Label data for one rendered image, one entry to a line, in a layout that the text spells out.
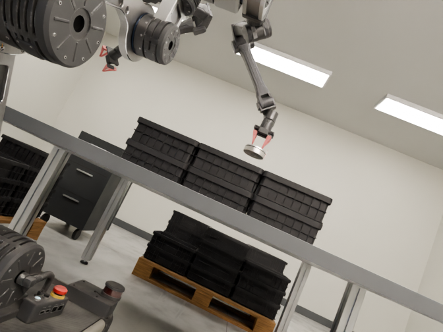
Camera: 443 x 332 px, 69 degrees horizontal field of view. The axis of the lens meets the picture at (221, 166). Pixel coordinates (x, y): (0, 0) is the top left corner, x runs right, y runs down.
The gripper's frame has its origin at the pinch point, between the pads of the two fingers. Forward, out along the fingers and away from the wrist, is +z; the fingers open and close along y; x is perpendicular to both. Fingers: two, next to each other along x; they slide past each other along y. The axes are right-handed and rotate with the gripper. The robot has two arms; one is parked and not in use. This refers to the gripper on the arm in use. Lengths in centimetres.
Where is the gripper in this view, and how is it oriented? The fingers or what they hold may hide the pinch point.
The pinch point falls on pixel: (256, 147)
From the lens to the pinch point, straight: 155.1
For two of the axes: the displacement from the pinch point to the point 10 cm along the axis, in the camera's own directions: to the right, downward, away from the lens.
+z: -4.3, 8.8, -1.9
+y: -9.0, -4.0, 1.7
